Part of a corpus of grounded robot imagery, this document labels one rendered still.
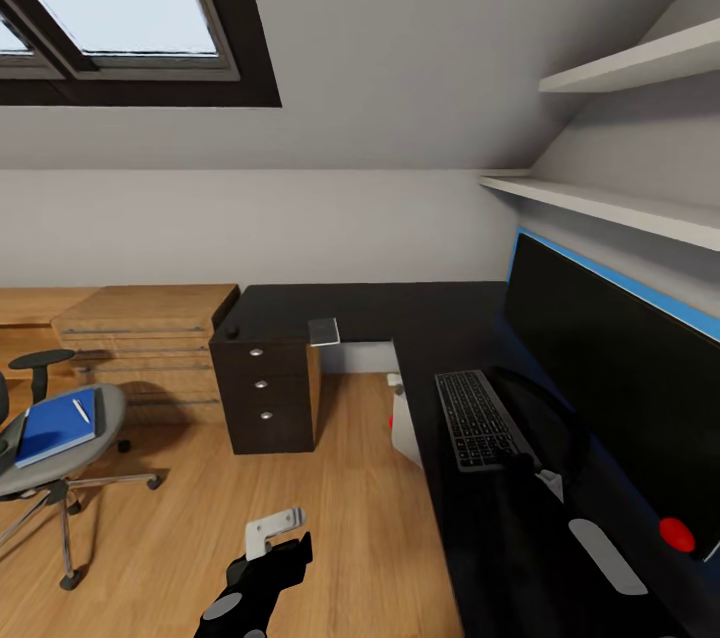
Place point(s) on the keyboard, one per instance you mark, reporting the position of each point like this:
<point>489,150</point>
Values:
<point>478,422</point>

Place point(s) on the monitor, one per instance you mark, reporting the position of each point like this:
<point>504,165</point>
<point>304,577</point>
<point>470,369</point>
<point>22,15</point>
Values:
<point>645,382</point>

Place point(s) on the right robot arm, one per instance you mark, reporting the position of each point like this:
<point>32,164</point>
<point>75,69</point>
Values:
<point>623,603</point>

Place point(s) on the folder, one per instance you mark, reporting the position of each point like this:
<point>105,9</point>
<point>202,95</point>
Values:
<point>55,426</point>

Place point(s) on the notebook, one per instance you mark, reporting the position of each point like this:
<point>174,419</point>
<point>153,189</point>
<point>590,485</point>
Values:
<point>324,332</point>

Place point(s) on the swivel chair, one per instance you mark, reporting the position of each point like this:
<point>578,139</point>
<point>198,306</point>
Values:
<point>58,473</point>

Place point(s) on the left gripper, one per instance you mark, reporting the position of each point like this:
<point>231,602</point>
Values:
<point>284,565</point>

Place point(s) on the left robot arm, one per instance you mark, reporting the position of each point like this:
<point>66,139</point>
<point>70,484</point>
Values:
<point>255,581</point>

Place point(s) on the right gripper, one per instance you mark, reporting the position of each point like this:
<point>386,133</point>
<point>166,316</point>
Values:
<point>524,487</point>

